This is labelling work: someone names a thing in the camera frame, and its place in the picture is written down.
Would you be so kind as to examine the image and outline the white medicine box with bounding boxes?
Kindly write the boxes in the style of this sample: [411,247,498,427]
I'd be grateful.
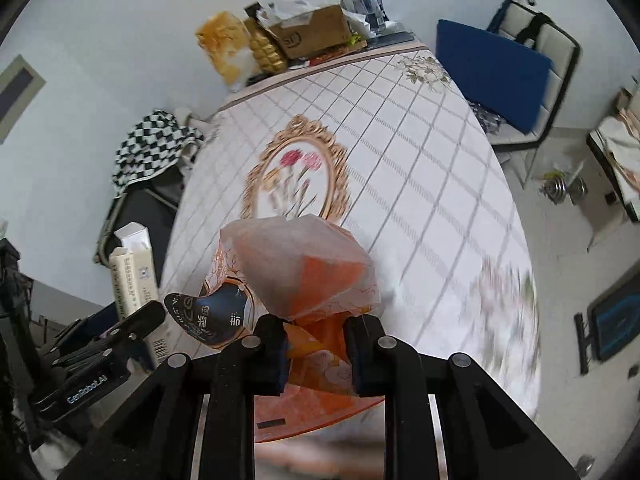
[108,222,168,368]

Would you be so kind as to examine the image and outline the orange floral snack bag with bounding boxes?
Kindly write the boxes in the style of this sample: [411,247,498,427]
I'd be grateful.
[164,214,383,443]

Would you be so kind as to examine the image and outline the dark grey suitcase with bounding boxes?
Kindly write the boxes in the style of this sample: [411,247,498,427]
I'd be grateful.
[93,167,184,282]

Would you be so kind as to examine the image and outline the checkered black white cloth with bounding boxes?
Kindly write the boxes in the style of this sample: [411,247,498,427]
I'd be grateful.
[112,110,205,197]

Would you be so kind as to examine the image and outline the metal dumbbell on floor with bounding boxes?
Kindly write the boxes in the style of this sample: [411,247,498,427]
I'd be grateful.
[540,171,588,205]

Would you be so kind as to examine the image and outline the floral fabric pile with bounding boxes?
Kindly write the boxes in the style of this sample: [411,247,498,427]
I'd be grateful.
[586,87,639,223]

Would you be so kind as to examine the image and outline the orange white plush bag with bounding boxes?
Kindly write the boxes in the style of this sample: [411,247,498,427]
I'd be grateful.
[195,11,260,92]

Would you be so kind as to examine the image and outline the golden wrapped package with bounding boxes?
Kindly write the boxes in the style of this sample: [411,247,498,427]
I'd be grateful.
[244,18,288,75]

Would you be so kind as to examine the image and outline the cardboard box with papers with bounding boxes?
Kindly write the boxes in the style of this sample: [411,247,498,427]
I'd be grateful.
[245,0,354,60]

